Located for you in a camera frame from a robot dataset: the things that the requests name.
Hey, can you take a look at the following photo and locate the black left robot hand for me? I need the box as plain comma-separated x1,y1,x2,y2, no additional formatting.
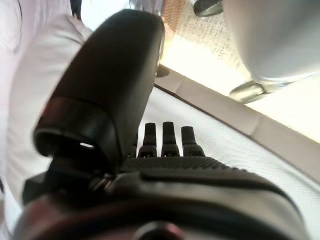
9,8,311,240

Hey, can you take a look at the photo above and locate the brown wicker laundry basket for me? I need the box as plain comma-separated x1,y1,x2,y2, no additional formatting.
162,9,182,38

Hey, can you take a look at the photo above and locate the beige bed cover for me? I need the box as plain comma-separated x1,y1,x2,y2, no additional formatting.
136,84,320,226

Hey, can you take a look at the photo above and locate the grey striped area rug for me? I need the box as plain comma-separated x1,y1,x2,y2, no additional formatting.
159,0,251,76

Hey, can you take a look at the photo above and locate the silver left robot leg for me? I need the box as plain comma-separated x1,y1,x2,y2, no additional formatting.
221,0,320,104

